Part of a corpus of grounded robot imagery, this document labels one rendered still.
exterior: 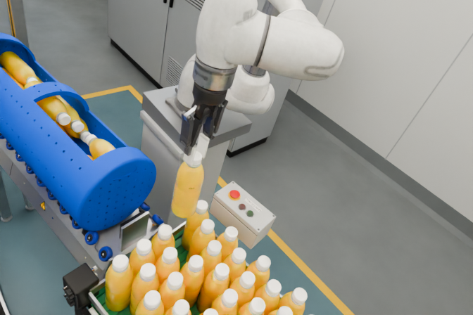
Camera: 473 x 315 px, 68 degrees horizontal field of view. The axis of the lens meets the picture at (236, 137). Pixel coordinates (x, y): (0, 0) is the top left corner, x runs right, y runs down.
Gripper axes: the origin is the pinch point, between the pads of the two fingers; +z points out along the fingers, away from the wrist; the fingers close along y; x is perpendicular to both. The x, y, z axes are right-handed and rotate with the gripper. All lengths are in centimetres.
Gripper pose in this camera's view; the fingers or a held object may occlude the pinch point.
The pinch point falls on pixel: (196, 150)
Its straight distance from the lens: 89.0
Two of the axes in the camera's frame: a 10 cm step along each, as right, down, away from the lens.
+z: -2.4, 7.5, 6.2
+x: 7.3, 5.6, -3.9
